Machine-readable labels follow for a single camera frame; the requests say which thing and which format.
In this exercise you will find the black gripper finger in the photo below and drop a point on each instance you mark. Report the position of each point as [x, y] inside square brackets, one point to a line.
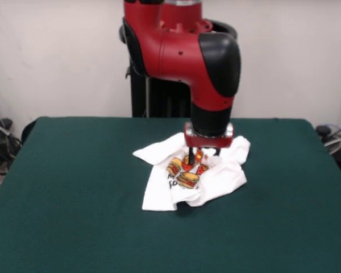
[216, 152]
[191, 156]

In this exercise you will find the white printed t-shirt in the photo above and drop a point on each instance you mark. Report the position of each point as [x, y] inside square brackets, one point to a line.
[221, 176]

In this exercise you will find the black power adapter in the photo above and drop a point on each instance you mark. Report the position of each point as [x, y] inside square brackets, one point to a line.
[324, 130]
[5, 123]

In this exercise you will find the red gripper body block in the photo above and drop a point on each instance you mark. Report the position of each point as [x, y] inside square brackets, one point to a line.
[207, 141]

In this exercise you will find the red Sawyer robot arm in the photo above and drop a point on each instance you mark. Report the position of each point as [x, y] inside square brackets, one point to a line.
[182, 57]

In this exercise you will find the dark green table cloth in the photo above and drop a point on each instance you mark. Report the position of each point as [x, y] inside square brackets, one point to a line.
[74, 199]

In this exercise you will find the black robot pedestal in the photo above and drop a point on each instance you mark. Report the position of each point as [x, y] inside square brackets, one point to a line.
[153, 96]

